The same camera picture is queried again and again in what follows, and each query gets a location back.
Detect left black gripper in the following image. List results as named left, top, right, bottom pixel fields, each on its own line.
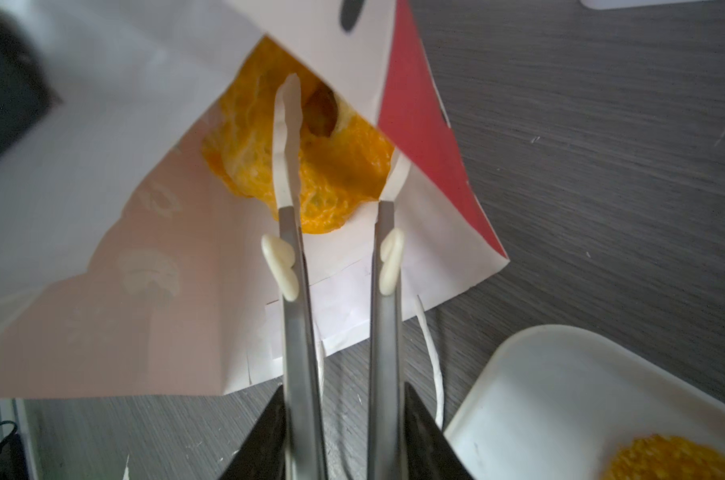
left=0, top=10, right=60, bottom=158

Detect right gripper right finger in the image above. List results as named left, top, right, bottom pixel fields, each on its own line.
left=403, top=382, right=473, bottom=480

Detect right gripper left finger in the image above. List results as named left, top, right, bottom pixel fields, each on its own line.
left=220, top=385, right=288, bottom=480

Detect metal white-tipped tongs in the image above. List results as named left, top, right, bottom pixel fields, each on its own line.
left=262, top=74, right=411, bottom=479

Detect red white paper bag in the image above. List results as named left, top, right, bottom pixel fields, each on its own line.
left=0, top=1, right=508, bottom=399

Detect sesame oval fake bread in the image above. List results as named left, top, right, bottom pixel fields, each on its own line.
left=601, top=435, right=725, bottom=480

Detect yellow fake bread roll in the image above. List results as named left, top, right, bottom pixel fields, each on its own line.
left=202, top=36, right=394, bottom=234

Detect white plastic tray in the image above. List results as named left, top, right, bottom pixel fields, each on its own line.
left=444, top=325, right=725, bottom=479

